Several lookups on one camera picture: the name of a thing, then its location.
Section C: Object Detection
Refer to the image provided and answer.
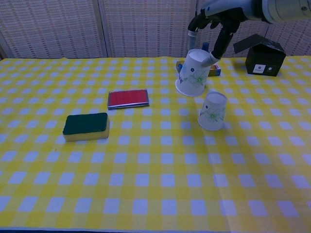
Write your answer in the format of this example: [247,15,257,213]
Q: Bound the white floral paper cup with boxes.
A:
[175,48,212,98]
[197,91,228,132]

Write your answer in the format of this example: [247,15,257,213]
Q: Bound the red silver metal case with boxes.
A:
[107,89,150,110]

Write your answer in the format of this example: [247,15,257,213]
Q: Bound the green yellow sponge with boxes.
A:
[63,112,110,142]

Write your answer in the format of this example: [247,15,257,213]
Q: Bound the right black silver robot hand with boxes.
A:
[187,0,248,67]

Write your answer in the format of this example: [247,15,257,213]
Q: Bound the colourful card box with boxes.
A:
[176,60,222,78]

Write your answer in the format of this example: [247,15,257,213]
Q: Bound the yellow white checkered tablecloth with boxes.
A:
[0,56,311,232]

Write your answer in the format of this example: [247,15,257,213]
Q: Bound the black box with open lid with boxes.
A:
[233,33,287,78]

